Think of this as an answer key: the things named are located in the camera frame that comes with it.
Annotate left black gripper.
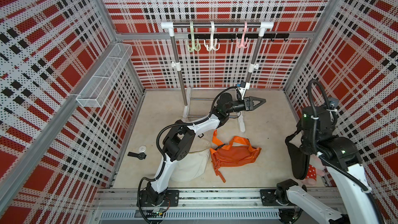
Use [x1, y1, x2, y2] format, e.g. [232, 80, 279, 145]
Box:
[224, 96, 265, 114]

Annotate black sling bag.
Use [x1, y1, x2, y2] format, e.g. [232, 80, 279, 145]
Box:
[285, 128, 310, 180]

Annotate orange sling bag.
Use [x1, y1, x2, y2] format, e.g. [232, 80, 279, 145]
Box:
[209, 130, 262, 183]

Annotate cream sling bag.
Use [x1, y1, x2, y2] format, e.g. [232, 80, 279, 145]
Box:
[171, 131, 212, 183]

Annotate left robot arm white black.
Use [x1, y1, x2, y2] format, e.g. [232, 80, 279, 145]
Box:
[137, 86, 266, 207]

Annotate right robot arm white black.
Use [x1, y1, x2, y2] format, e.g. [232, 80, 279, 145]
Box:
[275, 79, 385, 224]

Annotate pink plastic hook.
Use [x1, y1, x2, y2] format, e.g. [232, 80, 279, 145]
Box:
[236, 21, 248, 49]

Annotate white plastic hook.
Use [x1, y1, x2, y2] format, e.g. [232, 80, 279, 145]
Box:
[204, 21, 220, 52]

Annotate green plastic hook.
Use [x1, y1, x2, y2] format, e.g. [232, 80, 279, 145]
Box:
[187, 21, 201, 52]

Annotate pink plush toy red dress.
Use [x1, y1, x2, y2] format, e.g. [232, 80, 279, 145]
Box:
[302, 155, 325, 186]

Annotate metal clothes rack white joints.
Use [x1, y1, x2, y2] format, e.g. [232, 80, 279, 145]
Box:
[161, 21, 274, 120]

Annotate black watch on floor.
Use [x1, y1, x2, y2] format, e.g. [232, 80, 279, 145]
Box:
[127, 152, 147, 160]

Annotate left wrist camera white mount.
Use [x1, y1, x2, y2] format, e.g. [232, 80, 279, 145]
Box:
[237, 82, 250, 100]

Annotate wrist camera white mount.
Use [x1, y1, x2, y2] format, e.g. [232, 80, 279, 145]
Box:
[326, 97, 340, 116]
[237, 82, 250, 100]

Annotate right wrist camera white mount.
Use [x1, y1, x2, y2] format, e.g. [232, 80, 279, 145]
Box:
[326, 97, 340, 116]

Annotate black wall hook rail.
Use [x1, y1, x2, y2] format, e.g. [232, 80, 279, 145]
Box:
[188, 33, 290, 41]

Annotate white wire mesh basket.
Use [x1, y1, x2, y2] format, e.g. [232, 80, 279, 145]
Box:
[77, 43, 133, 108]

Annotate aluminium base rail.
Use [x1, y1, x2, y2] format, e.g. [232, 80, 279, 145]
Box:
[93, 188, 352, 224]

